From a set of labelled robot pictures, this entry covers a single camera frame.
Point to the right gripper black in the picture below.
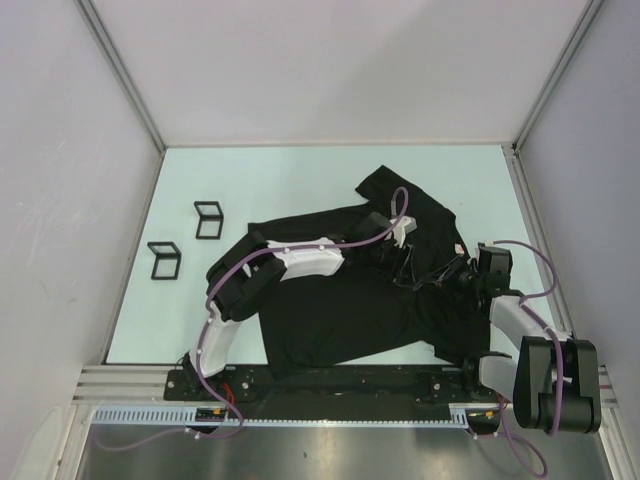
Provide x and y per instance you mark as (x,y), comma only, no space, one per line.
(447,279)

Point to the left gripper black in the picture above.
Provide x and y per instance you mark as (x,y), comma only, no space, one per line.
(399,268)

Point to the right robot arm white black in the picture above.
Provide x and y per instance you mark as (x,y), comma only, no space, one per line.
(553,383)

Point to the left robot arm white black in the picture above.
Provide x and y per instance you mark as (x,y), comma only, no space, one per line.
(241,281)

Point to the black t-shirt garment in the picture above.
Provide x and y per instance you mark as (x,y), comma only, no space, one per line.
(321,321)

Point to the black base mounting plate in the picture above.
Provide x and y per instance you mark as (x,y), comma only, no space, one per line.
(248,383)

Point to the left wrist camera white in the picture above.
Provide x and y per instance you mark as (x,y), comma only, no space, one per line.
(402,228)

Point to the white slotted cable duct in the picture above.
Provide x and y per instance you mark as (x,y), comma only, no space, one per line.
(210,416)

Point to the black frame box far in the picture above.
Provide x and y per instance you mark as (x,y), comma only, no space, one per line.
(210,220)

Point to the black frame box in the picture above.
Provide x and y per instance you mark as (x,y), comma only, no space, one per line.
(210,220)
(167,260)

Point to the black frame box near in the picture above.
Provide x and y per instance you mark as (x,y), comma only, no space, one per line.
(167,260)

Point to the aluminium post right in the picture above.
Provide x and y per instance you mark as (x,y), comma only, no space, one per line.
(570,49)

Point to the aluminium post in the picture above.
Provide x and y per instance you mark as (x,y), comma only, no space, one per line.
(108,48)
(570,49)

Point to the aluminium frame rail front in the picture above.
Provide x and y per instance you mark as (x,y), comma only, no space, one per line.
(121,384)

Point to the aluminium post left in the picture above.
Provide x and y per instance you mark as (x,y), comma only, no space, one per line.
(108,48)

